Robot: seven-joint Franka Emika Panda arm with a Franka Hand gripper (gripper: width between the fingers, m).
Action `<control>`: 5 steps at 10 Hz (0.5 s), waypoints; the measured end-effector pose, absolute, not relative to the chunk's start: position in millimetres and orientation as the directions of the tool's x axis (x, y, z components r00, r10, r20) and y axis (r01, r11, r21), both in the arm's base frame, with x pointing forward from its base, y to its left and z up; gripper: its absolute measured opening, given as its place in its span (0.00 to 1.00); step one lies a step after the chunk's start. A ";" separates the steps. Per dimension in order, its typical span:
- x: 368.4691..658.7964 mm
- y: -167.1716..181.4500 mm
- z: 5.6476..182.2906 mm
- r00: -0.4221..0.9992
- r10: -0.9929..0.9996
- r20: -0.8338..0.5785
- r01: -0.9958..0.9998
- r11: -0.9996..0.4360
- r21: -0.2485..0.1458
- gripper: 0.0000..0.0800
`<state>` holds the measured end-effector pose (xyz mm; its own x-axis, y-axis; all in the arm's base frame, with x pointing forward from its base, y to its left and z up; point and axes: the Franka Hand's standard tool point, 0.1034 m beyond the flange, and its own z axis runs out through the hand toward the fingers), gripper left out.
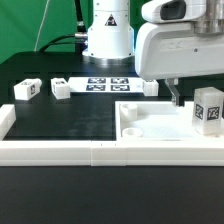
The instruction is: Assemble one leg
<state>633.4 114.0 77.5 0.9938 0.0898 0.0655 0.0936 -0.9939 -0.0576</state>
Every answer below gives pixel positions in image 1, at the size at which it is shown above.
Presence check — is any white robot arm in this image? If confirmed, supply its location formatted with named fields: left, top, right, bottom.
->
left=83, top=0, right=224, bottom=105

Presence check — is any thin white cable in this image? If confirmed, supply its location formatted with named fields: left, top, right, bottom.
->
left=33, top=0, right=51, bottom=52

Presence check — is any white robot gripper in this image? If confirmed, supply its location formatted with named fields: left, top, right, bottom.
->
left=135, top=22, right=224, bottom=107

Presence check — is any white marker tag sheet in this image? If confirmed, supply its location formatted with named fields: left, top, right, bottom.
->
left=68, top=77, right=142, bottom=93

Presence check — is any white U-shaped fence wall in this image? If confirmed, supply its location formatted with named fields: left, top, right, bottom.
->
left=0, top=104, right=224, bottom=166

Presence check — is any white square tabletop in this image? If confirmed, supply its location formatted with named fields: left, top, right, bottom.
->
left=115, top=101, right=224, bottom=149

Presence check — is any black cable bundle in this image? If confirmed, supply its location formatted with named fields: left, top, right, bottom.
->
left=39, top=0, right=88, bottom=53

